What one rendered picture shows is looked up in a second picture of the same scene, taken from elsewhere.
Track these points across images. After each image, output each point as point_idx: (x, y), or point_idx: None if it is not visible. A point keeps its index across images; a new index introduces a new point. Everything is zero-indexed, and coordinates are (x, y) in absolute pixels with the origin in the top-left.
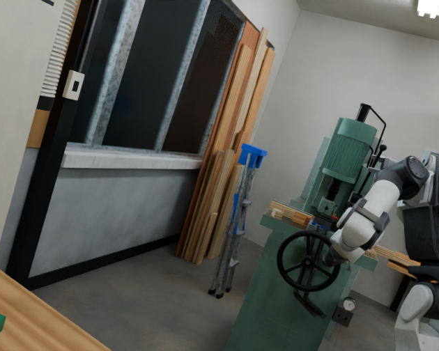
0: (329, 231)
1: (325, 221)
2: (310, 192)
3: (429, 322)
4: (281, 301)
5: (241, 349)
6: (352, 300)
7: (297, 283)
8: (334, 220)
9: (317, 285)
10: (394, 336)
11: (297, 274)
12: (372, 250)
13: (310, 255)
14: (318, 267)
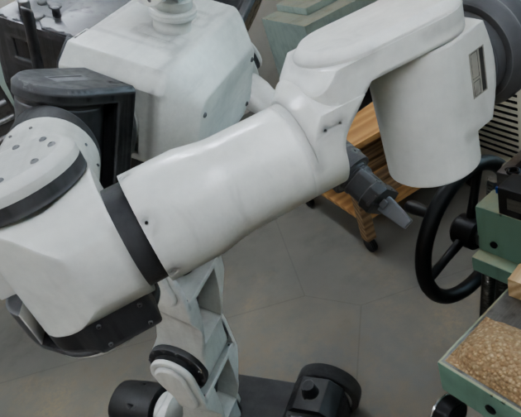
0: (494, 193)
1: (509, 160)
2: None
3: (187, 302)
4: None
5: None
6: (437, 402)
7: (475, 273)
8: None
9: (446, 289)
10: (223, 278)
11: None
12: (479, 342)
13: (462, 217)
14: (449, 247)
